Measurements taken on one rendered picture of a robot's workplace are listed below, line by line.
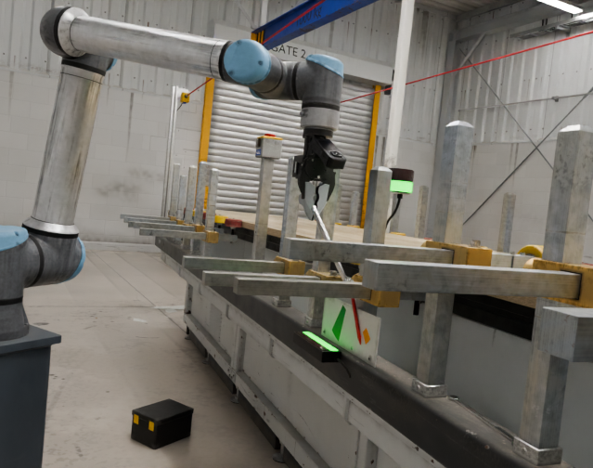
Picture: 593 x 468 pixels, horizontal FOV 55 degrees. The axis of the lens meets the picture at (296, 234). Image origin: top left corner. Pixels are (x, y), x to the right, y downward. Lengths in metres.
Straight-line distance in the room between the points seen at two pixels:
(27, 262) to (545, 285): 1.26
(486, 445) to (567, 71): 9.53
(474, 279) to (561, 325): 0.27
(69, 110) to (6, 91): 7.26
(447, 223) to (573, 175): 0.26
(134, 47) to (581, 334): 1.19
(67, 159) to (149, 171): 7.43
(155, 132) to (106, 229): 1.67
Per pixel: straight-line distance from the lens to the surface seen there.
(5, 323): 1.59
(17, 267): 1.60
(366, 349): 1.20
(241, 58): 1.25
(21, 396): 1.65
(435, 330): 1.02
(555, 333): 0.42
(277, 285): 1.09
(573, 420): 1.11
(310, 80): 1.34
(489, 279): 0.68
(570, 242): 0.82
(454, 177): 1.00
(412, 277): 0.62
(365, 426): 1.29
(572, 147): 0.82
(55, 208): 1.68
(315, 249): 0.84
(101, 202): 8.96
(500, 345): 1.22
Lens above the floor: 1.02
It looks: 3 degrees down
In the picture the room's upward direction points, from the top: 6 degrees clockwise
